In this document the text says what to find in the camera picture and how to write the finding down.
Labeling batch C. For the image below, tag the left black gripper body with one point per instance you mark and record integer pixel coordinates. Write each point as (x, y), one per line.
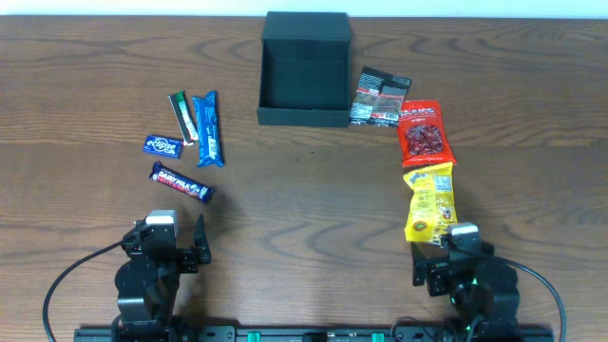
(186, 262)

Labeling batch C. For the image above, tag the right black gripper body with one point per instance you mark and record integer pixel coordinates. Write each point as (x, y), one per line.
(435, 273)

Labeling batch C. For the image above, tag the yellow snack bag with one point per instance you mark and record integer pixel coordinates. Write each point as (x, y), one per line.
(432, 206)

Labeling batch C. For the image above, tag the red candy bag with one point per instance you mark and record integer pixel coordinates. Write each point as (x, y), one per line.
(422, 135)

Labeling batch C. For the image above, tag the blue cookie pack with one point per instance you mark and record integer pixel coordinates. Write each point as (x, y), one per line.
(208, 130)

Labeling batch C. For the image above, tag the black snack packet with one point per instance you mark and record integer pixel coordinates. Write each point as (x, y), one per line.
(378, 98)

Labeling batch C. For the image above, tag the black box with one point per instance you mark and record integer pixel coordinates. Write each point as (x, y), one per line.
(305, 75)

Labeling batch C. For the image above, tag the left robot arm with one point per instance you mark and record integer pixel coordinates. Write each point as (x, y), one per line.
(148, 282)

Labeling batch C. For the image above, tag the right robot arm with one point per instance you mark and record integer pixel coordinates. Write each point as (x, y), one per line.
(482, 289)

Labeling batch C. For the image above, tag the dairy milk chocolate bar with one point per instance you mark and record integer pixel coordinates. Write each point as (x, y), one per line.
(181, 183)

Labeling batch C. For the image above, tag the blue eclipse mints box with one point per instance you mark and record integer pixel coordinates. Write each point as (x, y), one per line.
(163, 146)

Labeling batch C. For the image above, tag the green white candy bar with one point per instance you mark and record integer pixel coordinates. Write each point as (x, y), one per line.
(184, 117)

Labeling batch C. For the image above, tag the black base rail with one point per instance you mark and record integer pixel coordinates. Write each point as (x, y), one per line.
(231, 334)

